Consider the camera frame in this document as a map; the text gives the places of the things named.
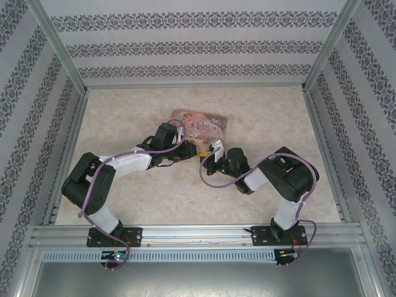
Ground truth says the aluminium frame post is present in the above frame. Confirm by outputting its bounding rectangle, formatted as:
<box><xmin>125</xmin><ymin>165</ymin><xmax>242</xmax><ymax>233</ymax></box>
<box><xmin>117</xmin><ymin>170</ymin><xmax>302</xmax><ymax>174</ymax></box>
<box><xmin>303</xmin><ymin>0</ymin><xmax>362</xmax><ymax>91</ymax></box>
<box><xmin>26</xmin><ymin>0</ymin><xmax>90</xmax><ymax>92</ymax></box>

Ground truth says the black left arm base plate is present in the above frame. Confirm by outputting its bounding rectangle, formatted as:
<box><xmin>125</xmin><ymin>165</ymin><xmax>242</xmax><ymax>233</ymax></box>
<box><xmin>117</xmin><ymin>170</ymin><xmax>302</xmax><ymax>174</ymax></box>
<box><xmin>86</xmin><ymin>226</ymin><xmax>144</xmax><ymax>248</ymax></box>

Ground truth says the grey slotted cable duct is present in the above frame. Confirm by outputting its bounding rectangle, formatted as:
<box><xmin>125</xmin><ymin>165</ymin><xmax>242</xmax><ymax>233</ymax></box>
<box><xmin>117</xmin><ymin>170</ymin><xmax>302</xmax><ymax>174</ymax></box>
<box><xmin>41</xmin><ymin>249</ymin><xmax>277</xmax><ymax>264</ymax></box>

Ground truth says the left controller board green light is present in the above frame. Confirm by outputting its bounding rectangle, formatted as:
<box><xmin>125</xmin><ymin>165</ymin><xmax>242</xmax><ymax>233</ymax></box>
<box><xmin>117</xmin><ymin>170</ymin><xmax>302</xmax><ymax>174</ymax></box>
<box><xmin>100</xmin><ymin>251</ymin><xmax>128</xmax><ymax>261</ymax></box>

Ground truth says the aluminium frame beam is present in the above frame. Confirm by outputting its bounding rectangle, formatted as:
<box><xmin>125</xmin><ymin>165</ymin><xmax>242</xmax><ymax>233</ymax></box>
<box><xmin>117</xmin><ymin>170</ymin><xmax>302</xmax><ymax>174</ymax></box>
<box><xmin>42</xmin><ymin>89</ymin><xmax>90</xmax><ymax>226</ymax></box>
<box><xmin>301</xmin><ymin>86</ymin><xmax>353</xmax><ymax>223</ymax></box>
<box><xmin>86</xmin><ymin>84</ymin><xmax>306</xmax><ymax>91</ymax></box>

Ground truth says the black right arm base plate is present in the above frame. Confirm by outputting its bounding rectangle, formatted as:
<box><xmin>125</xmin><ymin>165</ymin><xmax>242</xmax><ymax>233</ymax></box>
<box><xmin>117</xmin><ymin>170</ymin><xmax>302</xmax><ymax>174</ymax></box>
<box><xmin>248</xmin><ymin>225</ymin><xmax>309</xmax><ymax>247</ymax></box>

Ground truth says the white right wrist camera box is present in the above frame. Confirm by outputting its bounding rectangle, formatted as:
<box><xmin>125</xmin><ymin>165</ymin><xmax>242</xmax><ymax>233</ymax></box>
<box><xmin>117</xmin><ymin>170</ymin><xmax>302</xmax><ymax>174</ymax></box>
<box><xmin>209</xmin><ymin>139</ymin><xmax>224</xmax><ymax>162</ymax></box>

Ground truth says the aluminium mounting rail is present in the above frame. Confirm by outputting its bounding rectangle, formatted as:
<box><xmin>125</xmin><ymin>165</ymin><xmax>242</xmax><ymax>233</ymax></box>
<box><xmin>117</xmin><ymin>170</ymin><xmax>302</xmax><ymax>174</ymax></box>
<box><xmin>32</xmin><ymin>225</ymin><xmax>363</xmax><ymax>248</ymax></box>

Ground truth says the pink illustrated tin box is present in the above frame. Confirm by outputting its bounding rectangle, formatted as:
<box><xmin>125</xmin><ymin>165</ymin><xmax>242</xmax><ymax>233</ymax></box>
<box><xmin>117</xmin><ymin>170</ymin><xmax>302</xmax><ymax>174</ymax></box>
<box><xmin>168</xmin><ymin>108</ymin><xmax>230</xmax><ymax>147</ymax></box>

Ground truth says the grey metal sheet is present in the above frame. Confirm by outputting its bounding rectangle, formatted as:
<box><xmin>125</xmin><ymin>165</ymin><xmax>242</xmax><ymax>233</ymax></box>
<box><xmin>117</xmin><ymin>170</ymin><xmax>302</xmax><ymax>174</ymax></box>
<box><xmin>29</xmin><ymin>247</ymin><xmax>374</xmax><ymax>297</ymax></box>

